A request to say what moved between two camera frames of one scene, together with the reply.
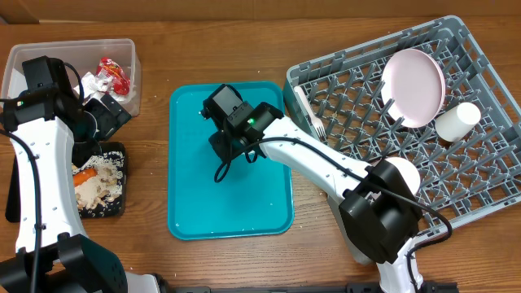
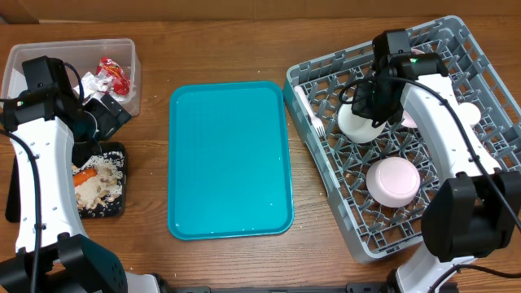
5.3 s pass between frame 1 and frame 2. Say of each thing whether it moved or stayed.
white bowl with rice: moved
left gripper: stayed
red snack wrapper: stayed
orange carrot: stayed
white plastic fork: stayed
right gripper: moved
